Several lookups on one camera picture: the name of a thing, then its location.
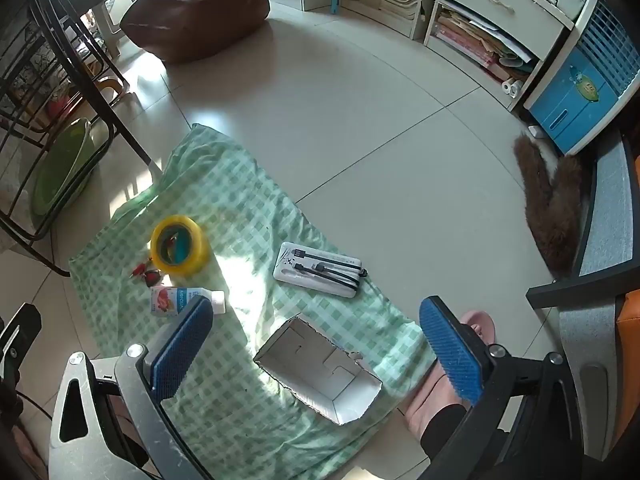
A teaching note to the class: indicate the white power bank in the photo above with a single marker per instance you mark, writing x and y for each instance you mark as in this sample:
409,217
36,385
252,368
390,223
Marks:
310,280

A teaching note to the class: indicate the orange cushion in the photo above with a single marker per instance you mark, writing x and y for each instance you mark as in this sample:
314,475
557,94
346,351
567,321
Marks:
630,327

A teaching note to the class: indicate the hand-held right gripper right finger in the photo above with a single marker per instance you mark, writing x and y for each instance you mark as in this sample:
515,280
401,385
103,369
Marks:
450,350

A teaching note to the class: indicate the brown beanbag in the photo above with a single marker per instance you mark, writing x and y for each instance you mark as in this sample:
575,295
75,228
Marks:
200,5

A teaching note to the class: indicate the grey office chair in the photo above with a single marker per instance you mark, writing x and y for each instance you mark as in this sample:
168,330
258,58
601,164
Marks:
600,240

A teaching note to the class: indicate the yellow tape roll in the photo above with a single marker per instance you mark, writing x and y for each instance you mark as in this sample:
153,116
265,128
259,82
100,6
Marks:
192,262

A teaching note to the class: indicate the white plastic bottle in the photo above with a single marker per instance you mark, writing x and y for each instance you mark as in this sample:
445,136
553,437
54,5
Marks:
172,300

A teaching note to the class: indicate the black metal rack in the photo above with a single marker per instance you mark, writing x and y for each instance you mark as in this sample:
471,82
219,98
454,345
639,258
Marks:
75,55

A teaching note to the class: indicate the green checked cloth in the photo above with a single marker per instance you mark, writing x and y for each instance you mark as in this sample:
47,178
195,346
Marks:
240,200

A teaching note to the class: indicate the beige wooden stool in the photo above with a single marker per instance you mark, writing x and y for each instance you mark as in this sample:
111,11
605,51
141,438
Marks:
117,87

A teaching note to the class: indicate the brown furry duster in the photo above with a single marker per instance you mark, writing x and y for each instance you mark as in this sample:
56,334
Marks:
550,210

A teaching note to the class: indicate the white drawer cabinet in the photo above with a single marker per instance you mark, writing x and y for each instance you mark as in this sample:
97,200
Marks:
500,0

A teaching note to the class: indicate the green plastic basin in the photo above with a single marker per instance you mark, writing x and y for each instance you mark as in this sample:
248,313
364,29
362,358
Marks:
62,165

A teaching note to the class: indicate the pink slipper foot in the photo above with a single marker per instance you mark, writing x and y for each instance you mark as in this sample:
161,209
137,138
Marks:
430,405

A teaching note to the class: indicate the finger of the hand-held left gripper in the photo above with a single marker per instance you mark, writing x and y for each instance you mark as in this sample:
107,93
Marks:
27,320

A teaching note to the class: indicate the white paper rolls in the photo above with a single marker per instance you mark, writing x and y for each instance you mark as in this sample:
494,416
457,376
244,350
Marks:
512,87

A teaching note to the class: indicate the white cardboard box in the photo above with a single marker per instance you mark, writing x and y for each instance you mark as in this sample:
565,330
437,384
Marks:
320,375

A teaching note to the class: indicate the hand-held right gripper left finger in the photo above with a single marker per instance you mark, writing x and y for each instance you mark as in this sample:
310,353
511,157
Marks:
182,345

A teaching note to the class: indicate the blue white air cooler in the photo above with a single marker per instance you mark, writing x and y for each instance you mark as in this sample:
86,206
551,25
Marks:
570,90

